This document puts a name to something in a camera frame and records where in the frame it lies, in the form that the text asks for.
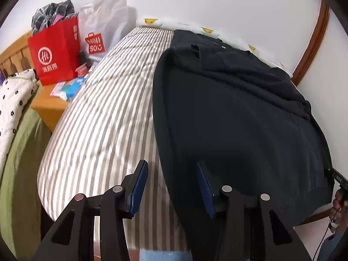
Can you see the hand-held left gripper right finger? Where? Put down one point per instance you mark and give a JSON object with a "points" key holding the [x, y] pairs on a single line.
{"points": [[205, 193]]}

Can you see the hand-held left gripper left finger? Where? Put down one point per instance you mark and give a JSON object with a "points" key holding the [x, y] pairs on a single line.
{"points": [[138, 187]]}

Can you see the black sweatshirt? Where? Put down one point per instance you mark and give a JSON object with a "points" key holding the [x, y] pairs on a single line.
{"points": [[233, 114]]}

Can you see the person's right hand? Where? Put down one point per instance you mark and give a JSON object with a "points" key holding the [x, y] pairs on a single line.
{"points": [[339, 209]]}

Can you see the person's blue jeans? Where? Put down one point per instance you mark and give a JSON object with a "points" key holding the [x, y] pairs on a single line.
{"points": [[163, 256]]}

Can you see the striped mattress cover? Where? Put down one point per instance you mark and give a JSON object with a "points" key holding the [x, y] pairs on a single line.
{"points": [[108, 114]]}

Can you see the blue packet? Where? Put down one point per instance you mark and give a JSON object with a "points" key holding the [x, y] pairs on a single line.
{"points": [[72, 88]]}

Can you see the green bed sheet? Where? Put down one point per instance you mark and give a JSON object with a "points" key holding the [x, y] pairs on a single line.
{"points": [[19, 182]]}

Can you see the wooden nightstand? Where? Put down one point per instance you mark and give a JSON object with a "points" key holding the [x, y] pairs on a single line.
{"points": [[47, 108]]}

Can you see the white pink packet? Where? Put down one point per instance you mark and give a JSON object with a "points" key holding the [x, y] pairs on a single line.
{"points": [[57, 89]]}

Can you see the small red box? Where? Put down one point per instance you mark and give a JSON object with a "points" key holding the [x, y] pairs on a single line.
{"points": [[81, 70]]}

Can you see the white flower-print quilt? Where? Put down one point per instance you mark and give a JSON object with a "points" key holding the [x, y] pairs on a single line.
{"points": [[15, 100]]}

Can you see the red paper bag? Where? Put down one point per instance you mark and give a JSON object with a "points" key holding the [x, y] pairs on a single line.
{"points": [[53, 51]]}

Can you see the white duck-print pillow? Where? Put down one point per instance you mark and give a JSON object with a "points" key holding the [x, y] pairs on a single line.
{"points": [[204, 28]]}

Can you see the white shopping bag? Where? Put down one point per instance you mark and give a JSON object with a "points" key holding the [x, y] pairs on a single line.
{"points": [[106, 19]]}

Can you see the wooden headboard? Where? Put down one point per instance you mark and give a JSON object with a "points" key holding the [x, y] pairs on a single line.
{"points": [[16, 54]]}

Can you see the grey plaid cloth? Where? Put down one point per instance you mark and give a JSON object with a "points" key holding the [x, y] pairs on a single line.
{"points": [[51, 12]]}

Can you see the wooden bed frame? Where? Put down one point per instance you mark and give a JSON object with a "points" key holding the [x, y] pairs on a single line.
{"points": [[312, 216]]}

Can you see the brown wooden door frame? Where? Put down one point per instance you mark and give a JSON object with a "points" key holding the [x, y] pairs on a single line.
{"points": [[315, 40]]}

